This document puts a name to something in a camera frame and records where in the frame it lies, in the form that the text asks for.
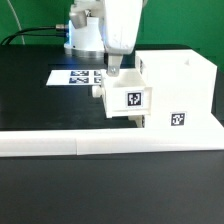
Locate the white thin cable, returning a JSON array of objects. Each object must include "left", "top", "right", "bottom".
[{"left": 6, "top": 0, "right": 26, "bottom": 46}]

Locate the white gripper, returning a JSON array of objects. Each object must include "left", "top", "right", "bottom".
[{"left": 103, "top": 0, "right": 143, "bottom": 76}]

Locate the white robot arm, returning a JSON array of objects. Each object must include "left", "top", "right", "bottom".
[{"left": 64, "top": 0, "right": 148, "bottom": 76}]

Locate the white drawer cabinet box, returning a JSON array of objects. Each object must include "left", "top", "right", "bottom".
[{"left": 135, "top": 50, "right": 220, "bottom": 129}]

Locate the fiducial marker sheet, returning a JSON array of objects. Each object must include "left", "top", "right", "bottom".
[{"left": 46, "top": 70, "right": 101, "bottom": 86}]

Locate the black cable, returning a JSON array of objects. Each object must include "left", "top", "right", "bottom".
[{"left": 0, "top": 23, "right": 70, "bottom": 46}]

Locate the white drawer with knob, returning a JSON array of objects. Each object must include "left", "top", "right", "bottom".
[{"left": 128, "top": 115, "right": 150, "bottom": 128}]

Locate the white L-shaped fence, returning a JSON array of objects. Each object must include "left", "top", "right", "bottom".
[{"left": 0, "top": 111, "right": 224, "bottom": 158}]

